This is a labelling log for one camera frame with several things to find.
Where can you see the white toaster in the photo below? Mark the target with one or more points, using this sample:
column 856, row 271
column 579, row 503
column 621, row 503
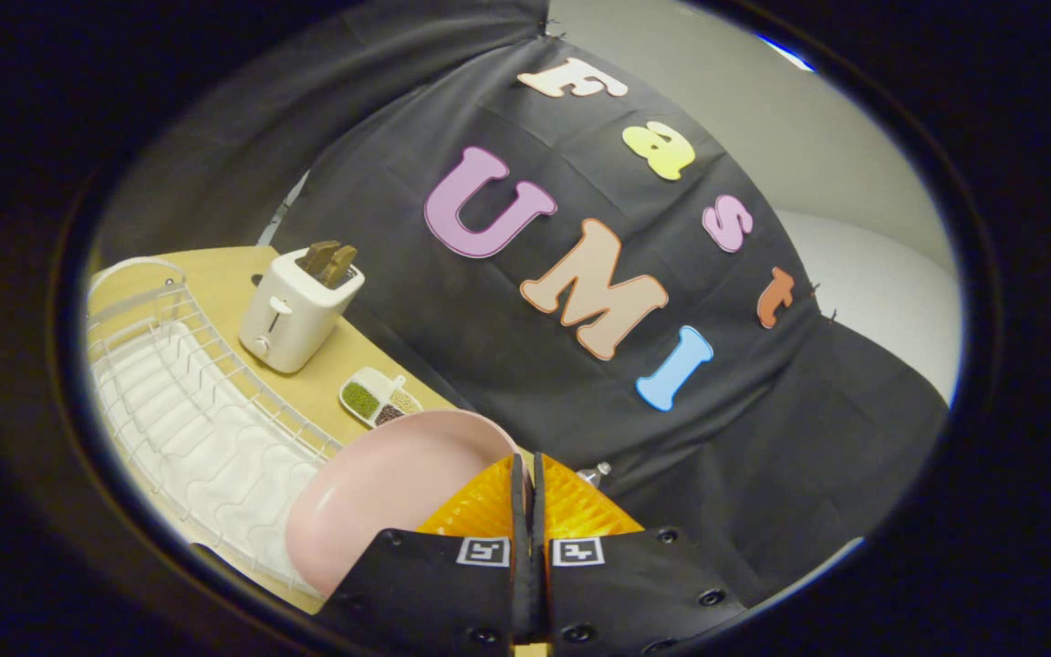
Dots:
column 293, row 315

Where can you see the small silver bottle top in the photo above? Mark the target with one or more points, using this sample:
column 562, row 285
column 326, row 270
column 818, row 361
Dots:
column 595, row 474

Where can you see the pink plate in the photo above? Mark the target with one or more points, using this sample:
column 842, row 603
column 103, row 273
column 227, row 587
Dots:
column 379, row 497

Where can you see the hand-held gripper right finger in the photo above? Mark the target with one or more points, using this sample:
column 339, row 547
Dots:
column 635, row 584

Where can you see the black backdrop cloth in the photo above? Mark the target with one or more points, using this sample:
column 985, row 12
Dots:
column 598, row 310

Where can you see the white divided condiment dish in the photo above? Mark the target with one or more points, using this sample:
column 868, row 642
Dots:
column 378, row 399

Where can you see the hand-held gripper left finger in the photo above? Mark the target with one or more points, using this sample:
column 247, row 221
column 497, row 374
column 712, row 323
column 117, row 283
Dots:
column 434, row 584

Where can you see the brown toast slice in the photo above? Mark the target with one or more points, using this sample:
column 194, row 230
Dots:
column 317, row 257
column 340, row 265

